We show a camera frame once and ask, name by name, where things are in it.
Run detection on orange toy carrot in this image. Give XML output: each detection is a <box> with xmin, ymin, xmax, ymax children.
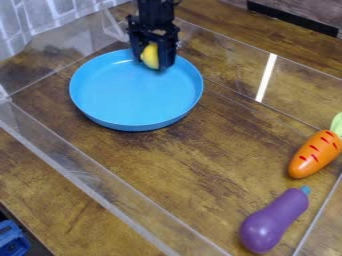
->
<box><xmin>289</xmin><ymin>112</ymin><xmax>342</xmax><ymax>179</ymax></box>

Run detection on blue round tray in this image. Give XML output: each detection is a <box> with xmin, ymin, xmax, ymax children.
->
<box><xmin>70</xmin><ymin>49</ymin><xmax>205</xmax><ymax>132</ymax></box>

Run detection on blue plastic object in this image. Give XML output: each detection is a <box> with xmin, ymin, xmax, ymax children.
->
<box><xmin>0</xmin><ymin>220</ymin><xmax>31</xmax><ymax>256</ymax></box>

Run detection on yellow toy lemon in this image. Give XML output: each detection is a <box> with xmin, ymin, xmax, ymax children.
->
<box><xmin>141</xmin><ymin>43</ymin><xmax>159</xmax><ymax>69</ymax></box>

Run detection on clear acrylic enclosure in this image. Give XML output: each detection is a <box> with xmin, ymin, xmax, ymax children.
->
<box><xmin>0</xmin><ymin>0</ymin><xmax>342</xmax><ymax>256</ymax></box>

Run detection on dark wooden furniture edge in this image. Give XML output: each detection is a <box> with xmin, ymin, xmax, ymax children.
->
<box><xmin>247</xmin><ymin>0</ymin><xmax>340</xmax><ymax>38</ymax></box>

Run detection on white sheer curtain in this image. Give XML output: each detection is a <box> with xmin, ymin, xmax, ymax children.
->
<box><xmin>0</xmin><ymin>0</ymin><xmax>130</xmax><ymax>61</ymax></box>

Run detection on purple toy eggplant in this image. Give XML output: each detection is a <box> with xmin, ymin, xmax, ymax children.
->
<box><xmin>239</xmin><ymin>186</ymin><xmax>312</xmax><ymax>254</ymax></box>

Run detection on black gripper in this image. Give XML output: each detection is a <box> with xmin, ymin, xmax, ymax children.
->
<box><xmin>127</xmin><ymin>0</ymin><xmax>182</xmax><ymax>70</ymax></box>

